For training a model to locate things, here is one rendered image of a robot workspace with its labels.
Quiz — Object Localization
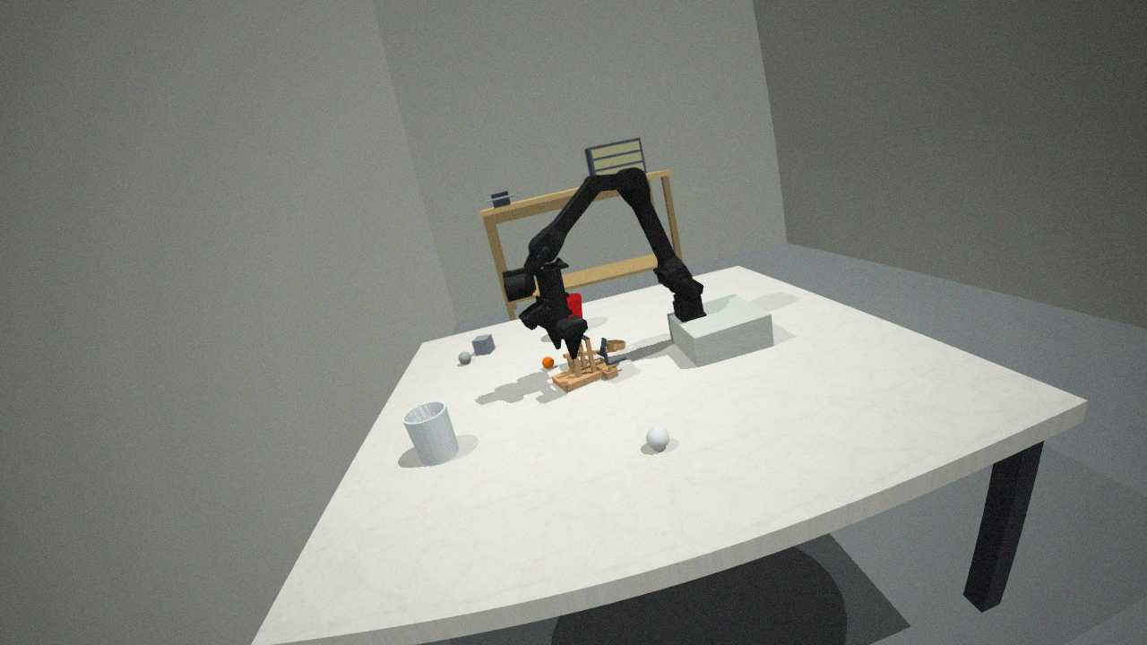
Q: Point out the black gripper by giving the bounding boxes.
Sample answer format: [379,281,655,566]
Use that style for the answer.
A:
[539,289,588,359]

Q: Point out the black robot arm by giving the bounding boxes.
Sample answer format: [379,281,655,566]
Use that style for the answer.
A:
[504,168,707,331]

